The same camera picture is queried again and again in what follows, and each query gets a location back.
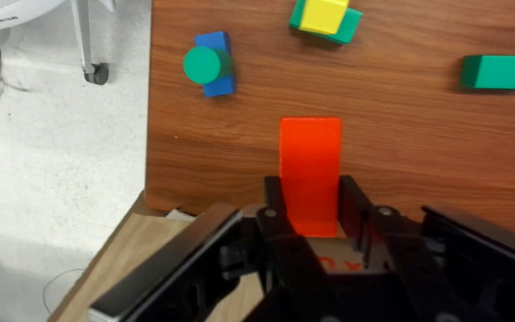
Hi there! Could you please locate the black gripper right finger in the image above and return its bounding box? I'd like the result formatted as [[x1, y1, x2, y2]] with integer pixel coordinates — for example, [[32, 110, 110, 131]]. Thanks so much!
[[337, 176, 373, 239]]

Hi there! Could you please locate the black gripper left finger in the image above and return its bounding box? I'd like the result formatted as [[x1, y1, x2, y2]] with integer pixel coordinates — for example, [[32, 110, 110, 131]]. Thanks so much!
[[264, 178, 286, 219]]

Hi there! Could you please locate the orange rectangular block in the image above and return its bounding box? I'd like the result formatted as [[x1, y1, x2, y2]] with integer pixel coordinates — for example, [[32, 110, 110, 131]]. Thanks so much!
[[278, 117, 341, 239]]

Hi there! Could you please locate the blue rectangular block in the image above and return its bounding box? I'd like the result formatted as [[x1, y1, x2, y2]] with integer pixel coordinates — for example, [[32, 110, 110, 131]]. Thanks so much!
[[194, 31, 235, 99]]

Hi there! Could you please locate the green cylindrical block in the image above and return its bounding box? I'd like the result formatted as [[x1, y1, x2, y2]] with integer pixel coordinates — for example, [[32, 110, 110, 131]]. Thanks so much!
[[182, 47, 225, 85]]

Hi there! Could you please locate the green rectangular block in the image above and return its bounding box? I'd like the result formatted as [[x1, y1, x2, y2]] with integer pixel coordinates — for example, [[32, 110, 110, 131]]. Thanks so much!
[[459, 55, 515, 92]]

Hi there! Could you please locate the small green block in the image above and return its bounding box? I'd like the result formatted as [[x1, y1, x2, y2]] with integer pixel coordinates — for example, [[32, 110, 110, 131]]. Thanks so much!
[[287, 0, 362, 46]]

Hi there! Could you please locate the yellow cube block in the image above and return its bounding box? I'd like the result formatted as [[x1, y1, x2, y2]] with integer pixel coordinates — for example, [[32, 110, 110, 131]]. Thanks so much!
[[298, 0, 348, 37]]

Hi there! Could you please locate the light wooden board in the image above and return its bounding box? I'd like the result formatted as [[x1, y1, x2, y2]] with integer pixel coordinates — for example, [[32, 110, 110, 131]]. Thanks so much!
[[50, 212, 262, 322]]

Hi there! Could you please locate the white rolling stand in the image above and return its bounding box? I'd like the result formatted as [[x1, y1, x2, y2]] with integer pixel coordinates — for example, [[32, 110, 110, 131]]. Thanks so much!
[[0, 0, 109, 87]]

